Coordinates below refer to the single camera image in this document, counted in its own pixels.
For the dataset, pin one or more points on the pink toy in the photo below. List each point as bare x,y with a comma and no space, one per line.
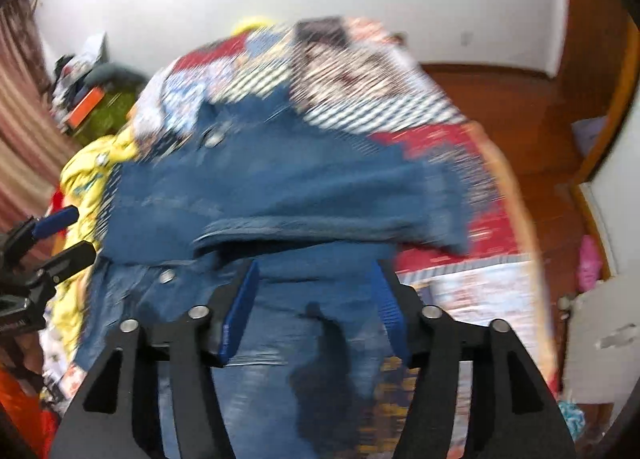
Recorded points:
590,259

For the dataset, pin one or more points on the pile of clutter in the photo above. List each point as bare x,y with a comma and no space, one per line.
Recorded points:
75,69

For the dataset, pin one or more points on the red cloth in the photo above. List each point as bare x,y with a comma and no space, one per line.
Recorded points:
22,409

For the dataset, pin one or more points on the yellow curved bed rail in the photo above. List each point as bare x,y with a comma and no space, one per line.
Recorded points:
252,24

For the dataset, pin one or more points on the pink striped curtain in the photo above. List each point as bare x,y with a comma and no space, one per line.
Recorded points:
22,114

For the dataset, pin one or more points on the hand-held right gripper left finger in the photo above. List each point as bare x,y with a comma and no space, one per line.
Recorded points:
239,311

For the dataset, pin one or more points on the orange box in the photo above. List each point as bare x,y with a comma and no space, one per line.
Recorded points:
85,108

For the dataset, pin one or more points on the blue denim jeans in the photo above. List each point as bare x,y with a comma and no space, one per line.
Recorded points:
280,189

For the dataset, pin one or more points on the dark teal pillow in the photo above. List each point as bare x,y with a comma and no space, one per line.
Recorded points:
117,74

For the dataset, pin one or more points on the patchwork printed bedspread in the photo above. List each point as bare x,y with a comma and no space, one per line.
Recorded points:
435,114

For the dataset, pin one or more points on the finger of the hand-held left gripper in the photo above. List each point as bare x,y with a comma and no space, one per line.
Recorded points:
56,220
70,261

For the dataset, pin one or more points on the green cloth covered table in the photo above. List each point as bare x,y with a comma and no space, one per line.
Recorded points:
111,114

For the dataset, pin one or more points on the white cabinet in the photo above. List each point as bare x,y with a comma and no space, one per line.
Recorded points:
600,339

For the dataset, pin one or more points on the brown wooden door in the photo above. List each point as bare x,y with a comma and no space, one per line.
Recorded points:
612,104

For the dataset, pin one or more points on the yellow cartoon blanket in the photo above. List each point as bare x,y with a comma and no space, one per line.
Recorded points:
85,179

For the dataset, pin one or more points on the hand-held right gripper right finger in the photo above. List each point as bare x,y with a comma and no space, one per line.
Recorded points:
391,311

